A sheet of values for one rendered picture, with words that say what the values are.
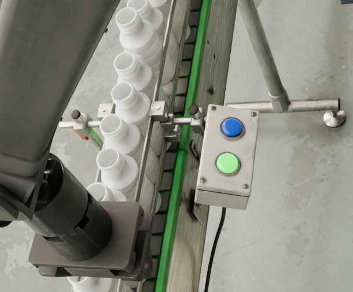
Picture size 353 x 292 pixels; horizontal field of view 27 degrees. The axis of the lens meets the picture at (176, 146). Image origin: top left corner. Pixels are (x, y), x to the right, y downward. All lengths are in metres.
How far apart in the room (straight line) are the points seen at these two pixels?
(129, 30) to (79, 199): 0.59
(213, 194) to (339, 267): 1.13
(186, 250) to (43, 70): 0.87
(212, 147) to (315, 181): 1.23
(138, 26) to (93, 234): 0.58
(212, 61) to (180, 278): 0.44
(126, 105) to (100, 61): 1.67
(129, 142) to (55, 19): 0.76
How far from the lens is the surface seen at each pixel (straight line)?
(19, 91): 0.43
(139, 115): 1.14
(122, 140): 1.11
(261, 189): 2.30
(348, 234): 2.20
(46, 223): 0.60
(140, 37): 1.18
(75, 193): 0.60
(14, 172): 0.52
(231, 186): 1.05
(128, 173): 1.09
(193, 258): 1.29
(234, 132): 1.08
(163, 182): 1.22
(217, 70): 1.45
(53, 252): 0.69
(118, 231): 0.67
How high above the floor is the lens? 2.02
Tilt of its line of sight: 55 degrees down
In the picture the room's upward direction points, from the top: 32 degrees counter-clockwise
